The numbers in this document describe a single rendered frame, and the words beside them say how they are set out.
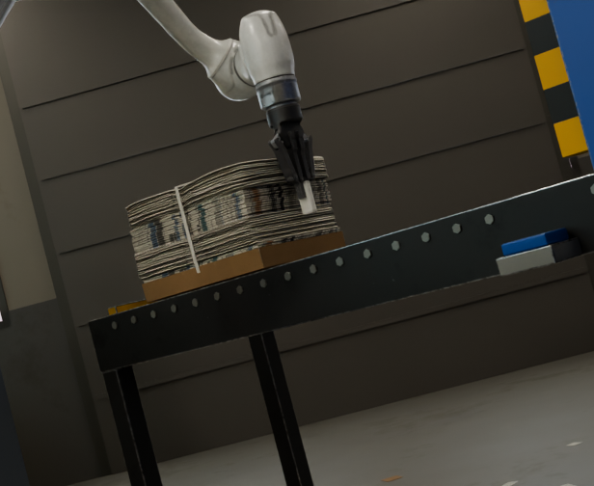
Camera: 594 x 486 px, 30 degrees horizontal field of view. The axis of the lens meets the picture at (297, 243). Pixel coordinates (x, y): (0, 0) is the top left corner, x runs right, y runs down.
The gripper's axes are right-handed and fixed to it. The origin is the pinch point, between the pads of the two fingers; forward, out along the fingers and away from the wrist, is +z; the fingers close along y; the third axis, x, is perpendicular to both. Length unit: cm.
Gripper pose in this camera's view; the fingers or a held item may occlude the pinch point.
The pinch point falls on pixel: (306, 198)
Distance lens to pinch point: 239.5
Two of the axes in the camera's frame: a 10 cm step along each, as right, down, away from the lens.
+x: 7.5, -2.3, -6.3
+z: 2.6, 9.7, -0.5
